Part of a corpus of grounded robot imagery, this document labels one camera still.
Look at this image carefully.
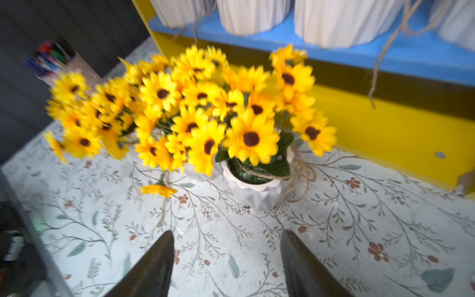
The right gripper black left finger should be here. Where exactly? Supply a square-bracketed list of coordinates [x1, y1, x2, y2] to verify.
[106, 230, 174, 297]

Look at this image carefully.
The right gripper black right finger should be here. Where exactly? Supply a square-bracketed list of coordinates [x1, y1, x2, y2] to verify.
[280, 230, 352, 297]

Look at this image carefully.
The sunflower pot lower left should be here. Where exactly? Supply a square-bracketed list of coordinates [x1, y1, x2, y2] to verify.
[151, 0, 216, 28]

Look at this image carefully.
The sunflower pot lower right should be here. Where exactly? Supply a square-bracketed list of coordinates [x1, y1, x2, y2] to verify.
[429, 0, 475, 52]

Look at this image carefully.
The yellow wooden shelf unit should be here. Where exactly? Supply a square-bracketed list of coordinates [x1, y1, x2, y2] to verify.
[134, 1, 475, 196]

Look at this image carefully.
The pen holder with markers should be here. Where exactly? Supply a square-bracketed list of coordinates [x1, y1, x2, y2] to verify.
[24, 37, 103, 87]

